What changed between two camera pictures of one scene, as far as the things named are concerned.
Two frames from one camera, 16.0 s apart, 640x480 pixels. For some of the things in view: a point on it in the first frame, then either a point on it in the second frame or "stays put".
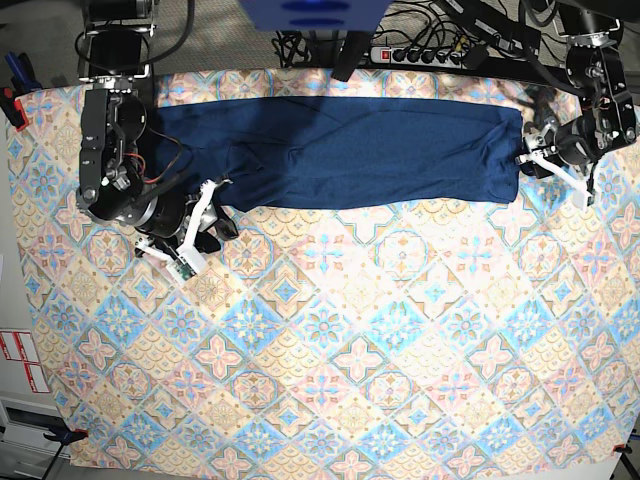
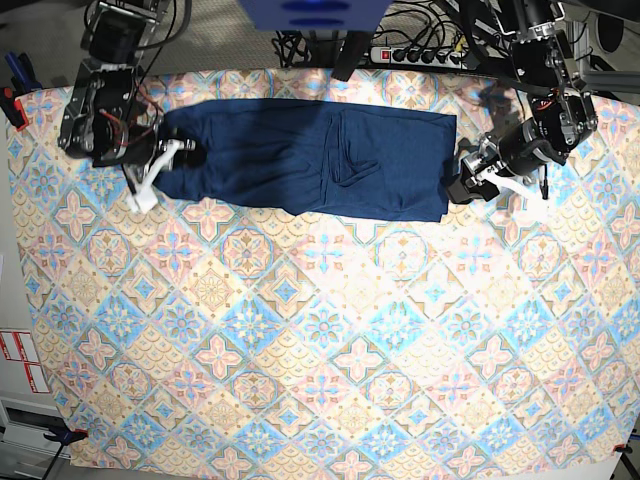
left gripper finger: x=145 y=244 -> x=145 y=198
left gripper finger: x=208 y=189 -> x=186 y=153
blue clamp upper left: x=24 y=76 stays put
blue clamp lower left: x=65 y=436 stays put
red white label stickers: x=19 y=346 stays put
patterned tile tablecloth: x=387 y=337 stays put
